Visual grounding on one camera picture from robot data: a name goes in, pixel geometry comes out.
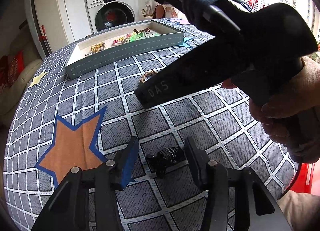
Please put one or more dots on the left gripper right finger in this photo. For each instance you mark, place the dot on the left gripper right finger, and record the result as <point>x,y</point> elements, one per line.
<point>197,161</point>

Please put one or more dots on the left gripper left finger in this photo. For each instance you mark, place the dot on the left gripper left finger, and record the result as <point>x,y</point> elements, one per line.
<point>125,163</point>

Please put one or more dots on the black claw hair clip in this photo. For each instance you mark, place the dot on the black claw hair clip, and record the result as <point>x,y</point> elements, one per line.
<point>165,158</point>

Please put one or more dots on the green transparent bangle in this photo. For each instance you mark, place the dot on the green transparent bangle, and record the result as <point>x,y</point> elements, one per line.
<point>142,35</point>

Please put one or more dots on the green jewelry tray box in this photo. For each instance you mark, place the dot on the green jewelry tray box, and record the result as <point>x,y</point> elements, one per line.
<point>112,45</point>

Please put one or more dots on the person right hand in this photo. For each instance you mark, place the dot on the person right hand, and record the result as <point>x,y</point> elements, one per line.
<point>301,94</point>

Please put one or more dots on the grey checkered tablecloth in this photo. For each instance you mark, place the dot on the grey checkered tablecloth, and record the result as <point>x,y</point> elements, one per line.
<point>217,119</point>

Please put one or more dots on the white washing machine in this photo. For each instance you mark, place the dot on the white washing machine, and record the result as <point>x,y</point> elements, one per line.
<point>105,14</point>

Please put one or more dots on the cream sofa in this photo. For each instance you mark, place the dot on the cream sofa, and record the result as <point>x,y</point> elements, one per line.
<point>10,98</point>

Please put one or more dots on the red cushion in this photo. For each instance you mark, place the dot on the red cushion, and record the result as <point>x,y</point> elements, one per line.
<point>10,70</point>

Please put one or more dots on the white tall cabinet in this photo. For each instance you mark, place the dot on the white tall cabinet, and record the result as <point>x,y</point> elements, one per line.
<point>56,23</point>

